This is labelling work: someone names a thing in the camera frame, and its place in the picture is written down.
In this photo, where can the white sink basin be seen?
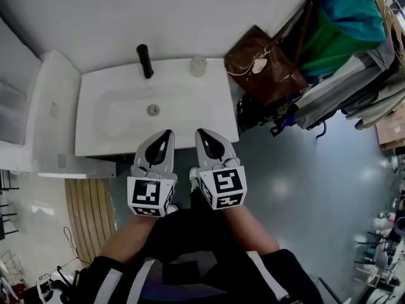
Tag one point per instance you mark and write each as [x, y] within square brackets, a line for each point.
[190, 106]

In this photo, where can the grey white garment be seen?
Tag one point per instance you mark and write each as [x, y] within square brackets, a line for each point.
[348, 90]

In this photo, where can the black faucet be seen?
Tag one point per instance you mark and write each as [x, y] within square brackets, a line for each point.
[145, 62]

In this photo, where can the person's left shoe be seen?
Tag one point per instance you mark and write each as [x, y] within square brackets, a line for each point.
[172, 209]

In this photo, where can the tall white cabinet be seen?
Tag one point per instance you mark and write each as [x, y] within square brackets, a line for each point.
[53, 84]

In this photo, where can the person's right forearm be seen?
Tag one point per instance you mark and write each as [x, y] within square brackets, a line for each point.
[250, 230]

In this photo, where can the grey outlet plate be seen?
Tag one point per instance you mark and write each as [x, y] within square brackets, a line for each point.
[62, 161]
[55, 110]

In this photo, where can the person's left forearm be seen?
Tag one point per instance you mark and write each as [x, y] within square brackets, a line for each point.
[126, 242]

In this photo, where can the white bag charm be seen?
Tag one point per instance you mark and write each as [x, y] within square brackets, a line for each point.
[259, 65]

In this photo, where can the green garment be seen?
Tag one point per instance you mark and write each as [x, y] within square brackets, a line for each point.
[329, 49]

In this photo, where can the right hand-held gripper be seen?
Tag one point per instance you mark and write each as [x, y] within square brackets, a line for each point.
[224, 185]

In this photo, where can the cardboard box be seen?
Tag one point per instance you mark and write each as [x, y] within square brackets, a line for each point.
[390, 131]

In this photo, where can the wooden slatted floor mat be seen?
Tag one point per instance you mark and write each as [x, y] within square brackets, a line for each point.
[90, 220]

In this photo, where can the person's shoe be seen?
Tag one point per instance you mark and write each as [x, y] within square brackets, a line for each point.
[194, 179]
[172, 209]

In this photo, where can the black metal shelf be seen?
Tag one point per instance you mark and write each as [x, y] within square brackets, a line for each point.
[8, 207]

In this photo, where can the person's right shoe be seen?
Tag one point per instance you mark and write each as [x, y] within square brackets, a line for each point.
[194, 179]

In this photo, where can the teal garment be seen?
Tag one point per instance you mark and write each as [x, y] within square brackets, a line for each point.
[351, 8]

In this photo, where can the brown leather bag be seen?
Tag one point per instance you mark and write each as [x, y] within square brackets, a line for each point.
[269, 74]

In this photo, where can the white black helmet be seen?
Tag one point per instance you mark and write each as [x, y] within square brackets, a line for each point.
[50, 291]

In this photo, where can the person's clothed torso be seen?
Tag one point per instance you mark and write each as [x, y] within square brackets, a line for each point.
[196, 280]

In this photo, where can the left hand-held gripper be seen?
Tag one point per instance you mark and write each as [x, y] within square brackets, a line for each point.
[147, 192]

